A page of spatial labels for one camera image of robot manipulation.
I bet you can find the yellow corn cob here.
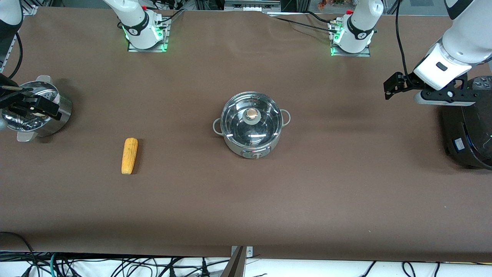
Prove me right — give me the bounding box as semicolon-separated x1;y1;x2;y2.
121;138;138;175

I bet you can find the glass pot lid with knob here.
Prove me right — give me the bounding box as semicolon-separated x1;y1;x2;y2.
221;92;284;149

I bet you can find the silver steamer pot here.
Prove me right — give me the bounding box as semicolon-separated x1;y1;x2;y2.
2;75;73;142

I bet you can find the black round appliance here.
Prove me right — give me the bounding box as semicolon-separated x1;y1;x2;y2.
440;75;492;170

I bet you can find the brown table cover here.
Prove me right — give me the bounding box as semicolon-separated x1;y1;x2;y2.
0;6;492;263

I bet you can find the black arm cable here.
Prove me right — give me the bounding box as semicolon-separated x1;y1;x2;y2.
395;0;415;76
7;32;23;80

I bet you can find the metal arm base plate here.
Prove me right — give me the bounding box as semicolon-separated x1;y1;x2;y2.
128;17;170;52
330;21;371;57

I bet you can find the black base cable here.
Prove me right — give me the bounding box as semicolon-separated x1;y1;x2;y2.
154;7;186;24
269;11;341;34

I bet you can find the black floor cable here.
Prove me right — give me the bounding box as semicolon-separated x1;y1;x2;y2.
0;232;39;277

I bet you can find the steel pot with grey handles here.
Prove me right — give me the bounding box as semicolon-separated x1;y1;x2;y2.
213;91;291;159

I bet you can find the aluminium frame profile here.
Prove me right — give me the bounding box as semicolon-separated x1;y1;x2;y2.
224;0;282;13

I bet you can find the metal table bracket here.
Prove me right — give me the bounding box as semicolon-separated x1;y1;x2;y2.
221;245;253;277

